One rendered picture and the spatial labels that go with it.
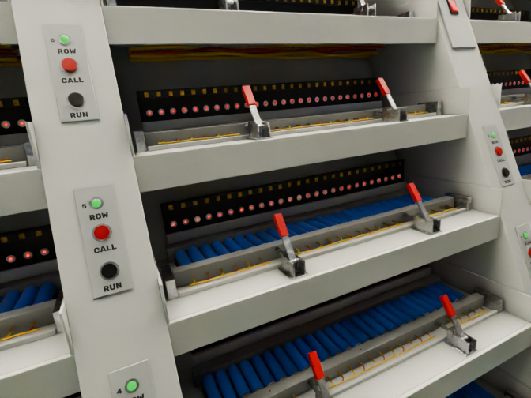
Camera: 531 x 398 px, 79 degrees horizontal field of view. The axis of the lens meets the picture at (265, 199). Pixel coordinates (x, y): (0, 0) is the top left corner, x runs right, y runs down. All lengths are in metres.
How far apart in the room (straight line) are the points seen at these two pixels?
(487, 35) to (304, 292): 0.70
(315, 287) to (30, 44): 0.46
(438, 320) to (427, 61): 0.52
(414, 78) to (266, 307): 0.60
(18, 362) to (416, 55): 0.83
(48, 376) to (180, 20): 0.46
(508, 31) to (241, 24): 0.65
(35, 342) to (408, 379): 0.50
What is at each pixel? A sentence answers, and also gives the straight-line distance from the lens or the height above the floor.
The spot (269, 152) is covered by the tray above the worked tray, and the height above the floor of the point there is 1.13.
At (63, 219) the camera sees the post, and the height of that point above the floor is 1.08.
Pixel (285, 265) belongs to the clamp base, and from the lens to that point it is 0.47.
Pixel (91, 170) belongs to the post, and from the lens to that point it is 0.42.
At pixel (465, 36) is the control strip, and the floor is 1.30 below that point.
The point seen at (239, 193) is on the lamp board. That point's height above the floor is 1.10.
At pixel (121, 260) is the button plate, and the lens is 0.40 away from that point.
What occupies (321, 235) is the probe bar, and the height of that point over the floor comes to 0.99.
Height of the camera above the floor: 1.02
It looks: 6 degrees up
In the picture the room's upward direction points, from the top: 14 degrees counter-clockwise
